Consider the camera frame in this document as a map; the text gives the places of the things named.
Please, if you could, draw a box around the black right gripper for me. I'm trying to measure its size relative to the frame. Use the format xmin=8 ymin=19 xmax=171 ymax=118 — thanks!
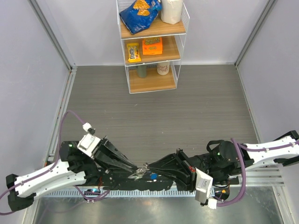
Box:
xmin=148 ymin=148 xmax=222 ymax=192

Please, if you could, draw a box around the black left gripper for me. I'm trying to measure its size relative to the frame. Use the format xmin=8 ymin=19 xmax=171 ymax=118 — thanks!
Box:
xmin=85 ymin=135 xmax=138 ymax=173

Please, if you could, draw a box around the key with blue tag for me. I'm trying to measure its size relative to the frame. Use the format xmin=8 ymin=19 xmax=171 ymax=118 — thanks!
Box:
xmin=150 ymin=173 xmax=157 ymax=180

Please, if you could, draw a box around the metal key organizer with rings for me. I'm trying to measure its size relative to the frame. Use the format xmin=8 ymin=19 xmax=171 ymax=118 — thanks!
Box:
xmin=128 ymin=163 xmax=150 ymax=181

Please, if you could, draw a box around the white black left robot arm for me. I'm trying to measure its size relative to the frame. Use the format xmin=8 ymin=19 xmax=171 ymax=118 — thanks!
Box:
xmin=6 ymin=134 xmax=137 ymax=211

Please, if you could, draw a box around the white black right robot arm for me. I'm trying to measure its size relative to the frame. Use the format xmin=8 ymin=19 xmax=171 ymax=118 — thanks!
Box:
xmin=148 ymin=131 xmax=299 ymax=192

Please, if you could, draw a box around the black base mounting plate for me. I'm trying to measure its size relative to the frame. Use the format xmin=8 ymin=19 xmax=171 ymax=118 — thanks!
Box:
xmin=93 ymin=167 xmax=240 ymax=191

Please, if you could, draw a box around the yellow candy bag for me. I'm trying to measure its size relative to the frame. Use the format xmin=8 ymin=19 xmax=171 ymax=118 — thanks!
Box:
xmin=127 ymin=43 xmax=141 ymax=63

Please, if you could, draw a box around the white printed cup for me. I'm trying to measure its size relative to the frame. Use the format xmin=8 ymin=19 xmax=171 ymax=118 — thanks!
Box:
xmin=157 ymin=61 xmax=170 ymax=76

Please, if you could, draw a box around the orange candy box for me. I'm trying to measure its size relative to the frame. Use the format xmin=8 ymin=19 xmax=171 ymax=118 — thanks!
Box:
xmin=142 ymin=37 xmax=163 ymax=55

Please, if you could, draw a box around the blue chips bag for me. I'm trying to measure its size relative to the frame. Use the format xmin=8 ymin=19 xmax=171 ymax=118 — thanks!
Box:
xmin=119 ymin=0 xmax=162 ymax=35

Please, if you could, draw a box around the white paper towel roll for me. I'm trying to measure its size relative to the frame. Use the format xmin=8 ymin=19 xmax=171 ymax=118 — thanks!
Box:
xmin=161 ymin=0 xmax=183 ymax=25

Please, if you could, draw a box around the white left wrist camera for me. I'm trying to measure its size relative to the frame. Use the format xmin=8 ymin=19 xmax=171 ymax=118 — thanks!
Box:
xmin=77 ymin=122 xmax=101 ymax=159

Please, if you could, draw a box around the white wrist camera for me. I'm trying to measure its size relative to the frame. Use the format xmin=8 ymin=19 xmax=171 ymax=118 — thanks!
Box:
xmin=195 ymin=168 xmax=217 ymax=210
xmin=77 ymin=122 xmax=101 ymax=159

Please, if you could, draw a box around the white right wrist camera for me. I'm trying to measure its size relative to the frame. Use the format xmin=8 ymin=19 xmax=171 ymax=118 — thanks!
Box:
xmin=195 ymin=168 xmax=217 ymax=210

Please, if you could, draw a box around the white slotted cable duct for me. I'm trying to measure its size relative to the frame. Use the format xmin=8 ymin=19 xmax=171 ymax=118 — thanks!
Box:
xmin=44 ymin=188 xmax=195 ymax=198

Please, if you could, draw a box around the white wire shelf unit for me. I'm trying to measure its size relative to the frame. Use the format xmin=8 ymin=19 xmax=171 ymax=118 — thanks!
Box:
xmin=117 ymin=1 xmax=190 ymax=94

